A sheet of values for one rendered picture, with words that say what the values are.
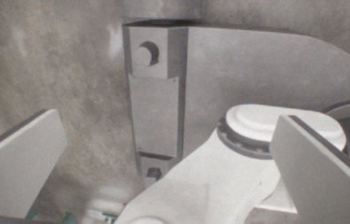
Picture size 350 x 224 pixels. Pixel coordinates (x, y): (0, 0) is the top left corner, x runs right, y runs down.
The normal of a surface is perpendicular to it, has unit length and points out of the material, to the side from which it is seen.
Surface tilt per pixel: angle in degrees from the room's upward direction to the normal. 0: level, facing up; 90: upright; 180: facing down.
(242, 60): 0
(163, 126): 0
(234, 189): 90
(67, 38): 0
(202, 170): 90
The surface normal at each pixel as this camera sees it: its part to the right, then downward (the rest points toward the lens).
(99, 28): -0.22, 0.48
